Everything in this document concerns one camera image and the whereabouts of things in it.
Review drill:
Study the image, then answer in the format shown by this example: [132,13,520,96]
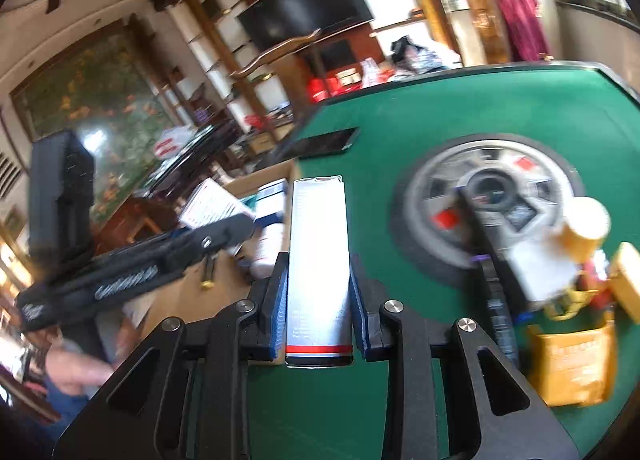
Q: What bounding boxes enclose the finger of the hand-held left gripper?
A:
[165,212,257,269]

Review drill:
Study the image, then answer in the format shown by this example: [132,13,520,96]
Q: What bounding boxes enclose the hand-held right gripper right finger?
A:
[349,254,581,460]

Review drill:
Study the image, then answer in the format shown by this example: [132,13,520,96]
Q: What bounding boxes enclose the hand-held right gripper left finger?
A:
[52,251,291,460]

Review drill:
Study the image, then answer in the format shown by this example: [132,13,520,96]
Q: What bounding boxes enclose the black marker yellow caps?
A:
[200,252,218,289]

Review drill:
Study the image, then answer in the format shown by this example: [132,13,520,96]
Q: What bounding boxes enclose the small red white box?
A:
[179,177,256,231]

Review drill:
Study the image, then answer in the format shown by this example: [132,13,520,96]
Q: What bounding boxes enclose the brown cardboard box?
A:
[120,160,298,341]

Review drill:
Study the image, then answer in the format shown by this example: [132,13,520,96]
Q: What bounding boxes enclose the large white labelled bottle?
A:
[248,222,287,277]

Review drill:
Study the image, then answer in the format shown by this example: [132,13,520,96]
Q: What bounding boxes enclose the tall grey glue box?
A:
[285,175,356,368]

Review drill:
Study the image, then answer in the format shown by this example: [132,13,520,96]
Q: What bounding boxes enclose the white barcode medicine box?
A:
[255,179,288,226]

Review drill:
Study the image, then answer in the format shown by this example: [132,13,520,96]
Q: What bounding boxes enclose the black marker blue end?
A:
[457,187,521,366]

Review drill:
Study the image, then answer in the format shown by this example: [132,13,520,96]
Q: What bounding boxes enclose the yellow foil packet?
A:
[527,320,618,408]

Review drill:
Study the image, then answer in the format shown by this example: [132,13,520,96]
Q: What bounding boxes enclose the yellow rectangular block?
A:
[610,242,640,311]

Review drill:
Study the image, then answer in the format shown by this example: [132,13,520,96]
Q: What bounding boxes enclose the person's left forearm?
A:
[46,340,115,397]

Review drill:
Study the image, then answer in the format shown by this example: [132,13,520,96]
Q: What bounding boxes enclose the large floral painting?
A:
[10,22,181,206]

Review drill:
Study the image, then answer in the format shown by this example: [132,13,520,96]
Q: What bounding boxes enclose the black smartphone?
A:
[280,127,361,161]

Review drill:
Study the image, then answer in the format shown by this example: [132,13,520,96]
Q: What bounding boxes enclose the round grey table panel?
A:
[392,135,586,286]

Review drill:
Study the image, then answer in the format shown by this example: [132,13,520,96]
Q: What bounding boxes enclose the red storage box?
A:
[306,77,346,103]

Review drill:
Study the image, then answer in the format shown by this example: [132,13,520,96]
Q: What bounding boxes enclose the wooden display shelf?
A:
[165,0,301,141]

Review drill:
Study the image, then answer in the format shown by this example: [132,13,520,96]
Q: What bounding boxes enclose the yellow cylindrical jar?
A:
[559,196,612,261]

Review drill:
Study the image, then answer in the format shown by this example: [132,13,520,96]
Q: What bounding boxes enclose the black television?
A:
[236,0,375,53]

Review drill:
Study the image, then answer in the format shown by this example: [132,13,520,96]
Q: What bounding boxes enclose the black white bag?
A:
[390,36,461,73]

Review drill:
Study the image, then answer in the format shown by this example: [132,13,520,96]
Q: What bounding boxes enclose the wooden chair carved back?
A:
[430,0,516,66]

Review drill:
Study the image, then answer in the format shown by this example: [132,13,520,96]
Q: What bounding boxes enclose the dark red cloth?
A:
[490,0,553,62]

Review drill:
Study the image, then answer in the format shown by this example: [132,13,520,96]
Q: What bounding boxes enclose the wooden armchair curved rail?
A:
[230,29,331,141]

